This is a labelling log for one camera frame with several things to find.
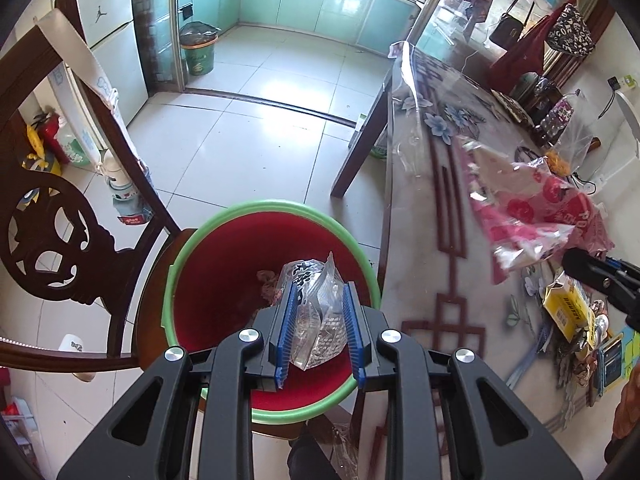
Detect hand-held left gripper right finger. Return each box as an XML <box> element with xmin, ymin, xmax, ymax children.
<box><xmin>342</xmin><ymin>281</ymin><xmax>583</xmax><ymax>480</ymax></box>

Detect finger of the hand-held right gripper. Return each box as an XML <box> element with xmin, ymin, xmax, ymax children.
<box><xmin>602</xmin><ymin>256</ymin><xmax>640</xmax><ymax>293</ymax></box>
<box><xmin>561</xmin><ymin>247</ymin><xmax>640</xmax><ymax>333</ymax></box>

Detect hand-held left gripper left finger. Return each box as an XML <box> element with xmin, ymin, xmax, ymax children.
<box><xmin>56</xmin><ymin>280</ymin><xmax>303</xmax><ymax>480</ymax></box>

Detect clear plastic bag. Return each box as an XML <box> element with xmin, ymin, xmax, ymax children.
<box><xmin>274</xmin><ymin>251</ymin><xmax>351</xmax><ymax>371</ymax></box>

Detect pink red printed plastic bag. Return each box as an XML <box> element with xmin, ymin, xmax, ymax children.
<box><xmin>452</xmin><ymin>135</ymin><xmax>616</xmax><ymax>286</ymax></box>

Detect red bin with green rim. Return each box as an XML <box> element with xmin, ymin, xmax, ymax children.
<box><xmin>161</xmin><ymin>200</ymin><xmax>383</xmax><ymax>426</ymax></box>

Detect person's right forearm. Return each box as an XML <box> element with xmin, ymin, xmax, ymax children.
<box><xmin>614</xmin><ymin>379</ymin><xmax>640</xmax><ymax>443</ymax></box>

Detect green trash can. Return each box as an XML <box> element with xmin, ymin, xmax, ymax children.
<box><xmin>179</xmin><ymin>21</ymin><xmax>221</xmax><ymax>77</ymax></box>

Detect yellow carton box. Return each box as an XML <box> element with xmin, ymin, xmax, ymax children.
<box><xmin>542</xmin><ymin>275</ymin><xmax>598</xmax><ymax>341</ymax></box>

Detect crumpled brown paper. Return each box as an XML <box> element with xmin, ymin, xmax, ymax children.
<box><xmin>256</xmin><ymin>269</ymin><xmax>282</xmax><ymax>307</ymax></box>

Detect blue packet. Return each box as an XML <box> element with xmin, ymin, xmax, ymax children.
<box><xmin>597</xmin><ymin>335</ymin><xmax>627</xmax><ymax>392</ymax></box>

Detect floral plastic tablecloth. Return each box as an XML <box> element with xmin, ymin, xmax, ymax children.
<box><xmin>377</xmin><ymin>42</ymin><xmax>640</xmax><ymax>436</ymax></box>

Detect clear bag with orange contents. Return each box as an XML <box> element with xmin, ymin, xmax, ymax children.
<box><xmin>544</xmin><ymin>92</ymin><xmax>597</xmax><ymax>177</ymax></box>

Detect dark wooden table leg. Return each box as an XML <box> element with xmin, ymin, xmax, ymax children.
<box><xmin>330</xmin><ymin>67</ymin><xmax>396</xmax><ymax>198</ymax></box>

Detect small carton box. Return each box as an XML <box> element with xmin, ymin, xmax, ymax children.
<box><xmin>349</xmin><ymin>114</ymin><xmax>369</xmax><ymax>149</ymax></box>

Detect blue white bottle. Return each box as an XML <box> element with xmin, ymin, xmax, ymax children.
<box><xmin>102</xmin><ymin>149</ymin><xmax>156</xmax><ymax>227</ymax></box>

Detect dark red hanging cloth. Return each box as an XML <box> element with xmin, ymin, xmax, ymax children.
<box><xmin>489</xmin><ymin>7</ymin><xmax>551</xmax><ymax>96</ymax></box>

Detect black white spotted bag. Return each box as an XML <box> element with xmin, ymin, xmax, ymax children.
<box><xmin>547</xmin><ymin>4</ymin><xmax>597</xmax><ymax>57</ymax></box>

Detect dark wooden chair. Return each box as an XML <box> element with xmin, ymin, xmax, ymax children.
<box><xmin>0</xmin><ymin>0</ymin><xmax>361</xmax><ymax>441</ymax></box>

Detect black handbag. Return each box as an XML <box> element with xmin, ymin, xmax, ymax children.
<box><xmin>489</xmin><ymin>0</ymin><xmax>536</xmax><ymax>50</ymax></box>

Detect white jug with green label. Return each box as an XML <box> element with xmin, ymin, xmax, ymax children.
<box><xmin>57</xmin><ymin>119</ymin><xmax>93</xmax><ymax>167</ymax></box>

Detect yellow toy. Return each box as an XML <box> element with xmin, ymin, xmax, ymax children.
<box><xmin>20</xmin><ymin>125</ymin><xmax>62</xmax><ymax>177</ymax></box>

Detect red fire extinguisher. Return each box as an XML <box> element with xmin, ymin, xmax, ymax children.
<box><xmin>32</xmin><ymin>112</ymin><xmax>67</xmax><ymax>166</ymax></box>

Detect teal kitchen cabinets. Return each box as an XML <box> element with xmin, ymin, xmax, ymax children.
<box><xmin>177</xmin><ymin>0</ymin><xmax>421</xmax><ymax>48</ymax></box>

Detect white refrigerator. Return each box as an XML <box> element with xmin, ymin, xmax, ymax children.
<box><xmin>50</xmin><ymin>0</ymin><xmax>151</xmax><ymax>126</ymax></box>

